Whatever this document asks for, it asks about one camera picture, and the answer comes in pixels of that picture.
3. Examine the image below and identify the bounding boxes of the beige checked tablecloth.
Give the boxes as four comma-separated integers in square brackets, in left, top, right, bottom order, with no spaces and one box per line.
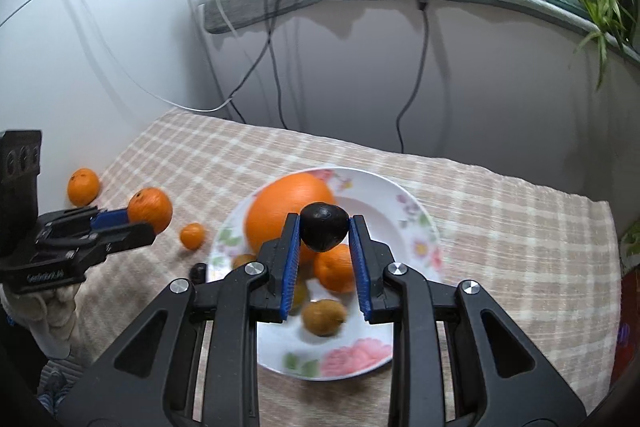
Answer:
[45,107,623,427]

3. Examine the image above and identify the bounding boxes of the large orange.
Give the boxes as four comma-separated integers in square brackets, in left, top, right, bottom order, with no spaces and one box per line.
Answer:
[244,173,337,258]
[127,188,173,235]

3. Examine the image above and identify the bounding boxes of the white refrigerator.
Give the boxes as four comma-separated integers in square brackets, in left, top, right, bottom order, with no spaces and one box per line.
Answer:
[0,0,236,188]

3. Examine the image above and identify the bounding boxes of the greenish brown round fruit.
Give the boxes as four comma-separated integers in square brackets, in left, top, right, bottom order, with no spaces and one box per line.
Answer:
[290,279,309,313]

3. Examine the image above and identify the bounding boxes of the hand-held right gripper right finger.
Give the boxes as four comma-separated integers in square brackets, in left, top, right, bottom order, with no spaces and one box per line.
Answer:
[348,215,588,427]

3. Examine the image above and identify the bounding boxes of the striped cloth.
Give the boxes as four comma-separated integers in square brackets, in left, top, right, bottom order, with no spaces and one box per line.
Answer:
[37,367,76,418]

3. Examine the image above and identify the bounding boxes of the small mandarin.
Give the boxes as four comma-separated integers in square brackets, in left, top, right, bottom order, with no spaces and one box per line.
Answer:
[180,223,206,251]

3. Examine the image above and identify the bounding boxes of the person's left hand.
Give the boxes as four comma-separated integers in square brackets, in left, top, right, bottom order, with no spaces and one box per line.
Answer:
[0,283,81,358]

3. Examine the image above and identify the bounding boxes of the medium mandarin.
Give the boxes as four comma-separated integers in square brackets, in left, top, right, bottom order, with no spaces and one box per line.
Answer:
[313,243,357,294]
[67,168,101,208]

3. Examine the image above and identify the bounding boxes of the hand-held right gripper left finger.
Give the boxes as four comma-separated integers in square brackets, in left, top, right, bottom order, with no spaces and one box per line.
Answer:
[55,213,302,427]

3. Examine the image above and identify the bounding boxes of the green bag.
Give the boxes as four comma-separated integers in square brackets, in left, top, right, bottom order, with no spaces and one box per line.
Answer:
[620,222,640,273]

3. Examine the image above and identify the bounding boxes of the white floral plate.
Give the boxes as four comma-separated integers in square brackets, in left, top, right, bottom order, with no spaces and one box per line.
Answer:
[206,166,443,380]

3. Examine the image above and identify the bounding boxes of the brown round fruit with stem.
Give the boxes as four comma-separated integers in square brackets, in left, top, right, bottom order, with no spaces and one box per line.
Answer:
[301,299,347,337]

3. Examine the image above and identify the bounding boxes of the white cable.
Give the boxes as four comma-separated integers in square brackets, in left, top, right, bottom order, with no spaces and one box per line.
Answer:
[67,0,236,112]

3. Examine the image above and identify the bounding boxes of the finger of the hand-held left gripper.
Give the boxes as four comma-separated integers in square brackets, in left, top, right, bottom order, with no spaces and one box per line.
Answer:
[37,206,132,238]
[65,222,156,264]

